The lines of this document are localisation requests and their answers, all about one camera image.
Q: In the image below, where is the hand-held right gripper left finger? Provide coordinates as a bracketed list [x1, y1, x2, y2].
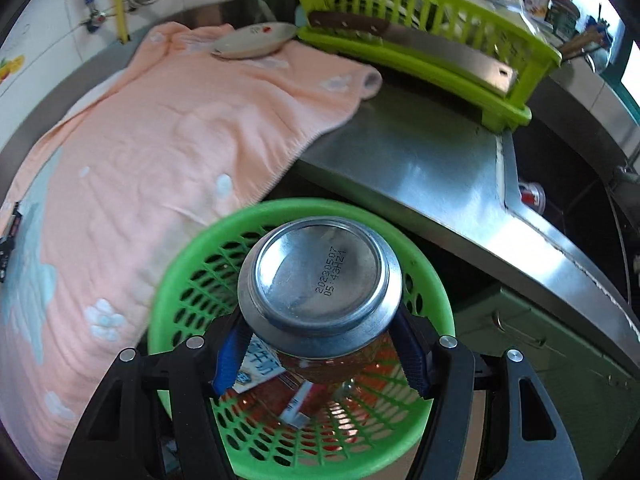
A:
[57, 305, 251, 480]

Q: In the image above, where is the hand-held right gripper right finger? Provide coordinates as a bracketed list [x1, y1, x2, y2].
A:
[395, 310, 583, 480]

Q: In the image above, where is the white blue milk carton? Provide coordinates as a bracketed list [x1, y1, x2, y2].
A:
[235, 340, 287, 394]

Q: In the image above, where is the plastic bottle with red label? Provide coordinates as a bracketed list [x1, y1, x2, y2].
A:
[245, 380, 351, 441]

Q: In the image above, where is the round green plastic basket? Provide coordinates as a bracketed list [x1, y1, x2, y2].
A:
[147, 198, 457, 478]

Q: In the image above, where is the red soda can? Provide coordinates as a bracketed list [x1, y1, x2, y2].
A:
[236, 219, 404, 386]

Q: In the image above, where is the pink towel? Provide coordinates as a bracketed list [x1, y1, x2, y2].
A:
[0, 22, 383, 441]

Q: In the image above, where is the steel cleaver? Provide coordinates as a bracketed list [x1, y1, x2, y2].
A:
[306, 10, 519, 98]

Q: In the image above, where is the white dish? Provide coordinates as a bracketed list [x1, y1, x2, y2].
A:
[210, 22, 299, 60]

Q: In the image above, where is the lime green dish rack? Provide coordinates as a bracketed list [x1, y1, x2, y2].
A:
[282, 0, 563, 133]

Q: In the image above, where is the green glass utensil holder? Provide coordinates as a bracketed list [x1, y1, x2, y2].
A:
[244, 0, 302, 27]

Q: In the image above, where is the yellow pipe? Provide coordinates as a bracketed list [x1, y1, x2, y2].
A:
[111, 0, 131, 42]

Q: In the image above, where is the metal cabinet handle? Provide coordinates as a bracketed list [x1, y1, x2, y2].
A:
[492, 310, 547, 349]

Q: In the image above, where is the fruit wall sticker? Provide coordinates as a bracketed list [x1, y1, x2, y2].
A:
[0, 55, 26, 84]

